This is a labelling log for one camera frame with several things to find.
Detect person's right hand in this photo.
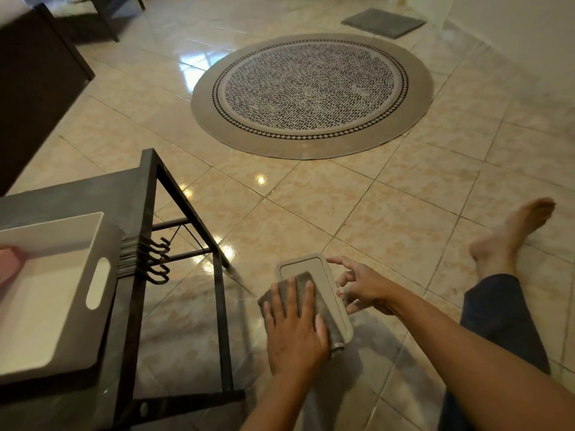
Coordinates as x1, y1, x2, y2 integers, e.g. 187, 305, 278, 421
327, 257, 406, 316

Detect person's left hand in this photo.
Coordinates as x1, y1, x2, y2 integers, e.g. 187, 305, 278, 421
263, 276, 331, 378

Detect grey cleaning cloth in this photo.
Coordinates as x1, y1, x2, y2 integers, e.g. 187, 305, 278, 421
257, 271, 346, 359

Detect white rectangular container lid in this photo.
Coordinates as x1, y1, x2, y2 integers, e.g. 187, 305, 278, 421
275, 253, 355, 351

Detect person's left forearm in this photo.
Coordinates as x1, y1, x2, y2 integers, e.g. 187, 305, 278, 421
240, 370, 317, 431

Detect person's right forearm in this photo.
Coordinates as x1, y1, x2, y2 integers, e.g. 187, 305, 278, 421
390, 287, 575, 431

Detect black metal hook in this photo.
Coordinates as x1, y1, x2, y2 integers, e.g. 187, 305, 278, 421
143, 264, 171, 285
143, 237, 172, 255

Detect person's dark blue trouser leg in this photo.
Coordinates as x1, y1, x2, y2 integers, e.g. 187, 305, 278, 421
438, 274, 553, 431

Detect person's bare right foot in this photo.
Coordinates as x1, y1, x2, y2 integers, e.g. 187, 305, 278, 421
469, 197, 557, 280

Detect black metal side table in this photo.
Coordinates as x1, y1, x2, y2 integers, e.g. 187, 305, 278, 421
0, 149, 247, 431

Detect round patterned rug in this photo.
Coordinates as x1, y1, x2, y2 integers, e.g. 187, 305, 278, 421
190, 33, 435, 160

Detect pink item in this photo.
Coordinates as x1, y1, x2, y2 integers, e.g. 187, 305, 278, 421
0, 247, 24, 286

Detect grey floor mat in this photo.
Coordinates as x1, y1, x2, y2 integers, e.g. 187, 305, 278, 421
341, 8, 426, 40

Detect dark wooden cabinet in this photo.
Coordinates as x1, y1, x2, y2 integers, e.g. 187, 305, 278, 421
0, 3, 96, 197

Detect dark wooden furniture legs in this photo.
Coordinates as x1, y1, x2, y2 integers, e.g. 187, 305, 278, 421
20, 0, 146, 43

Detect white plastic tray with handle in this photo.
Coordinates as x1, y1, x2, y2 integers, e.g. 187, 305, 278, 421
0, 213, 123, 386

